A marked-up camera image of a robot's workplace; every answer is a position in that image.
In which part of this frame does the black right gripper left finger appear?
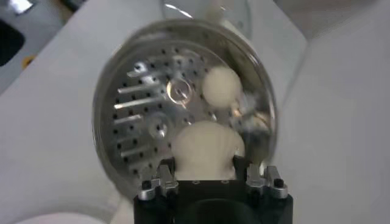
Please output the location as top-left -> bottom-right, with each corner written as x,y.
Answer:
137,156 -> 180,201

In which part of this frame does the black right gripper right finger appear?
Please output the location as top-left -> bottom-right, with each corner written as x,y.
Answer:
233,154 -> 289,200

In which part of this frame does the white steamed baozi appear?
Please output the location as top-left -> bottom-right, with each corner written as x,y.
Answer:
201,66 -> 244,109
171,121 -> 246,181

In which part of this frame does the round glass pot lid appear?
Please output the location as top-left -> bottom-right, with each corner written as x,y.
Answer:
160,0 -> 254,42

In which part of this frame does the perforated steel steamer basket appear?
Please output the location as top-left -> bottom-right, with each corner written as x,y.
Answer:
92,18 -> 278,195

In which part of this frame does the round white plate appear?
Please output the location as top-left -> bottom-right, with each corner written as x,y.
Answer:
12,211 -> 107,224

